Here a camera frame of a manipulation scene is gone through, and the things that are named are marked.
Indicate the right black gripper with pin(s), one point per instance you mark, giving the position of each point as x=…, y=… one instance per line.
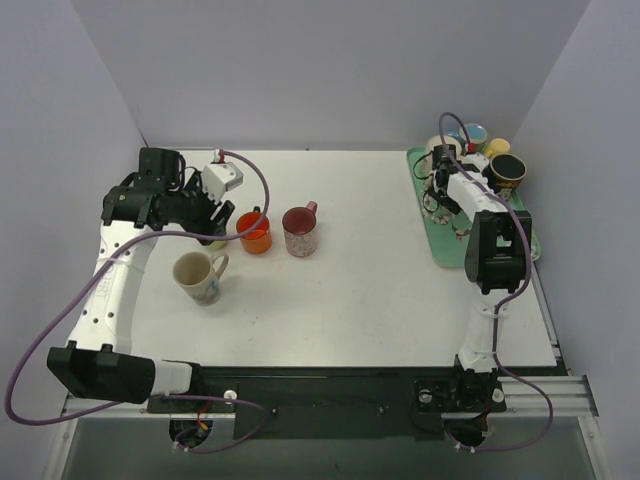
x=443, y=157

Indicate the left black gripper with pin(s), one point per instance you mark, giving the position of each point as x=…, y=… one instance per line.
x=213, y=220

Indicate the pale yellow mug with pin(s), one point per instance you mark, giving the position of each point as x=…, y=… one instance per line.
x=216, y=245

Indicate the black mug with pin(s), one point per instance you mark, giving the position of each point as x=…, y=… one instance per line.
x=505, y=173

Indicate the cream floral mug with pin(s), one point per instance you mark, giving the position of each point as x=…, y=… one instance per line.
x=199, y=276

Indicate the orange mug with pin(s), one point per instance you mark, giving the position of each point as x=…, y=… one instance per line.
x=255, y=230

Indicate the pink patterned mug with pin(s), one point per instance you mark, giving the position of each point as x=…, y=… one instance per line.
x=299, y=226

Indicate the beige floral mug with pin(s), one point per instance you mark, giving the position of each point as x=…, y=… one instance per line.
x=439, y=207

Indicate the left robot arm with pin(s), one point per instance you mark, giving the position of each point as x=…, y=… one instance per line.
x=97, y=362

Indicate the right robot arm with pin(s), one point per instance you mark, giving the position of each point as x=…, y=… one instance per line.
x=498, y=254

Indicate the blue teal mug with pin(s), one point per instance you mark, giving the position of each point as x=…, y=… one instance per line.
x=472, y=137

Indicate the green serving tray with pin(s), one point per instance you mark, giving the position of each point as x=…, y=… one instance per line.
x=448, y=243

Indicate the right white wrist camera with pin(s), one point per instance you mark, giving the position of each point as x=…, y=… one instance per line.
x=478, y=160

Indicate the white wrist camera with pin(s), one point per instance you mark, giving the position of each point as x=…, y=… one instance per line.
x=478, y=160
x=220, y=178

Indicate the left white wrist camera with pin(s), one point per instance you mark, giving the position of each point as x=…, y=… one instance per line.
x=220, y=178

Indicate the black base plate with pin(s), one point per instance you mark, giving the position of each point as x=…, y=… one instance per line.
x=320, y=423

